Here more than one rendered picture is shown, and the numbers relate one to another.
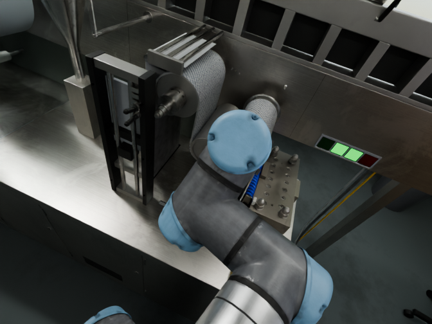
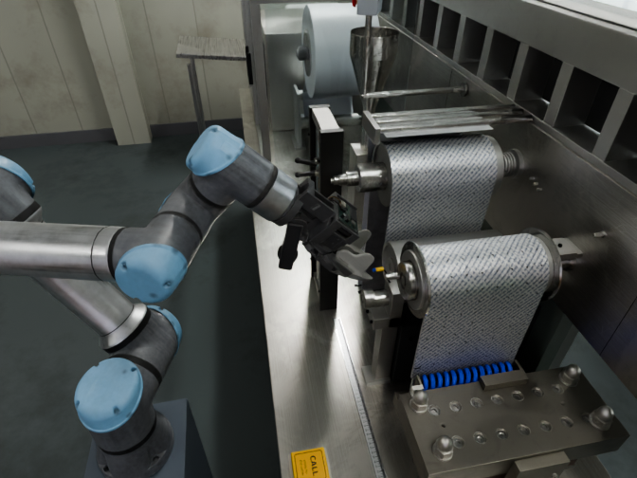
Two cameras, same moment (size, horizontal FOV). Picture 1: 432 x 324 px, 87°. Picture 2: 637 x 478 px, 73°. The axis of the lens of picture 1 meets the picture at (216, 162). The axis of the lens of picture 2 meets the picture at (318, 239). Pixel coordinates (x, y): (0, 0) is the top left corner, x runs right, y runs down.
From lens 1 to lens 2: 0.63 m
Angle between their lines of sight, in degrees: 52
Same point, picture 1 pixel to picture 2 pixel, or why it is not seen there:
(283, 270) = (141, 234)
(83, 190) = not seen: hidden behind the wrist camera
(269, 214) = (419, 427)
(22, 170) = not seen: hidden behind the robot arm
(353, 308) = not seen: outside the picture
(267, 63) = (580, 181)
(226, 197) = (188, 193)
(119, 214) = (290, 298)
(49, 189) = (270, 241)
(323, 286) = (138, 255)
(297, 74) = (625, 214)
